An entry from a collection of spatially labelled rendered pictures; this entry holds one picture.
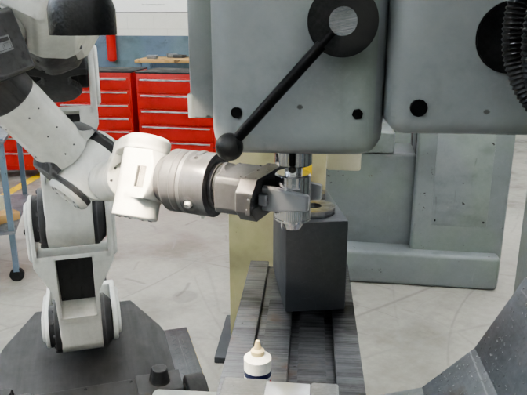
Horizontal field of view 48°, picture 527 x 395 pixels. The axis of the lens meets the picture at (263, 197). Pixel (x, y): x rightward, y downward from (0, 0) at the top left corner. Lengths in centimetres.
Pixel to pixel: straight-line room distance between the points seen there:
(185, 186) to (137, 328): 112
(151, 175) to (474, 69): 44
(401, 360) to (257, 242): 83
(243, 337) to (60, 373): 72
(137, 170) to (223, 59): 26
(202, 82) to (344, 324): 60
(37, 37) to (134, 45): 911
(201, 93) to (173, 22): 926
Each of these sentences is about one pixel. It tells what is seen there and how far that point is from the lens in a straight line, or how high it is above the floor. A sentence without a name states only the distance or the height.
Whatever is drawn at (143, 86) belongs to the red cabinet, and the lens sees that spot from 551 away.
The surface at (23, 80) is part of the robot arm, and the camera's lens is 102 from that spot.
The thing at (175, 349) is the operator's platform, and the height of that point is 40.
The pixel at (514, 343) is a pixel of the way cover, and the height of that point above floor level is 99.
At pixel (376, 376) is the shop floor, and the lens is 269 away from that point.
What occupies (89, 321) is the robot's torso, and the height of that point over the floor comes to 72.
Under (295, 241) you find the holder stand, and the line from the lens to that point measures 114.
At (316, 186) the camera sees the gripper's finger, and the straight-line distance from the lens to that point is 79.
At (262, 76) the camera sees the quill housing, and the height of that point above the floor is 140.
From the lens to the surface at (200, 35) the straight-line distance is 74.
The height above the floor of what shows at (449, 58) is 142.
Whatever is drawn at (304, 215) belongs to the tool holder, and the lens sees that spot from 76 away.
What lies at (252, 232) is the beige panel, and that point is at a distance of 263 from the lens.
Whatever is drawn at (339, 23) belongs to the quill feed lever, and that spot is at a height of 145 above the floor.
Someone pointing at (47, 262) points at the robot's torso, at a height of 92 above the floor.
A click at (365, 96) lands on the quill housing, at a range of 65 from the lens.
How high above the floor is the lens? 146
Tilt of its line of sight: 17 degrees down
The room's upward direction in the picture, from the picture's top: straight up
